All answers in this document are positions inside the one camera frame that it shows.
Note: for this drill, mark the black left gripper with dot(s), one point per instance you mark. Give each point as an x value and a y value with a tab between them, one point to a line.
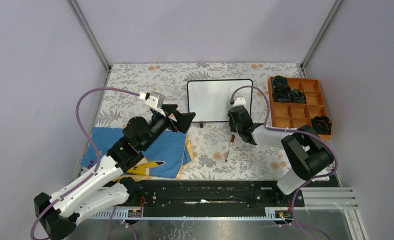
183	121

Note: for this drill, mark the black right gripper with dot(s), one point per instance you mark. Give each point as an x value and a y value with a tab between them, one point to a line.
232	128

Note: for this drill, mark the small whiteboard black frame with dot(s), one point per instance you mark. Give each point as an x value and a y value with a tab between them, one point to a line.
209	99

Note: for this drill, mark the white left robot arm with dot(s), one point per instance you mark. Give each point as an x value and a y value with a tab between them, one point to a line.
61	212

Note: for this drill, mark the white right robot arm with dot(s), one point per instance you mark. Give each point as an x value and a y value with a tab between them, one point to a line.
307	153

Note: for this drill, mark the floral patterned table mat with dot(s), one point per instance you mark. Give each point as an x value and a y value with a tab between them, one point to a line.
210	142

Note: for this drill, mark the orange compartment tray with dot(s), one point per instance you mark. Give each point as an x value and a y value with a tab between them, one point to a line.
295	115

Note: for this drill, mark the blue Pikachu cloth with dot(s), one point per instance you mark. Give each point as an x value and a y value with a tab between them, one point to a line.
164	158

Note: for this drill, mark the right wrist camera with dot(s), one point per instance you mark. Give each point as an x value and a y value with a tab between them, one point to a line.
238	101

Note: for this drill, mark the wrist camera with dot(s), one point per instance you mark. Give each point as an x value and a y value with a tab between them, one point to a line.
153	100
238	101

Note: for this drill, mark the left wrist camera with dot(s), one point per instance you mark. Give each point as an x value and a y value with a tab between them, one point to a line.
153	100

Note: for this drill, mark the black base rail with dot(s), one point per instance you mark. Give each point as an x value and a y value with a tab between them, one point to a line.
230	199

